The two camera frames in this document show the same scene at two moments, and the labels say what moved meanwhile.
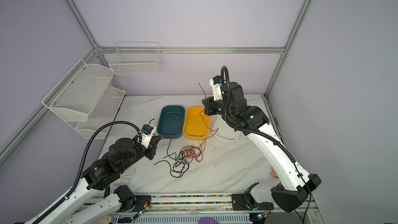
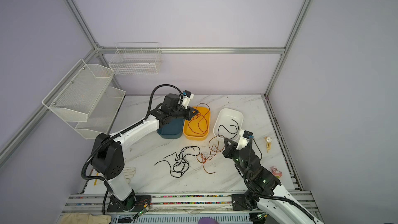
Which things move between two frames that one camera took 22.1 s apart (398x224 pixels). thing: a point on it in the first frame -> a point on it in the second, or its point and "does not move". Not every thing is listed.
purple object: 207,220 does not move
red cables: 194,152 -> 211,149
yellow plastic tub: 196,124 does not move
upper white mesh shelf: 75,98 does not move
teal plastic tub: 171,122 does not move
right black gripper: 207,102 -> 228,148
